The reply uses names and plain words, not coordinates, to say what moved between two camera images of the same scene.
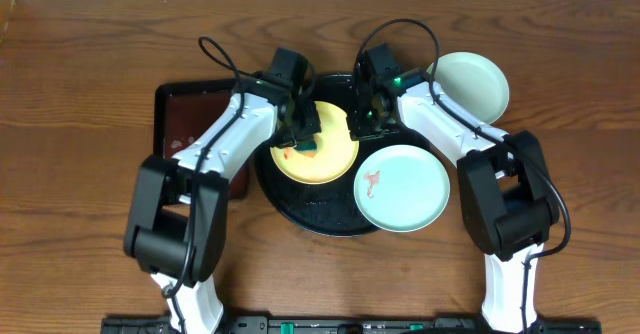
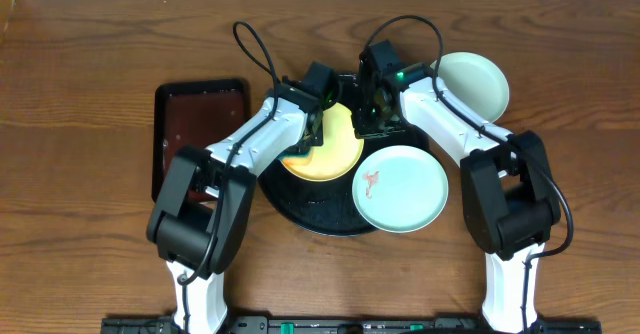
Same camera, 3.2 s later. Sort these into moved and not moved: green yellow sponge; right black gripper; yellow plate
Moved: green yellow sponge
Not moved: yellow plate; right black gripper
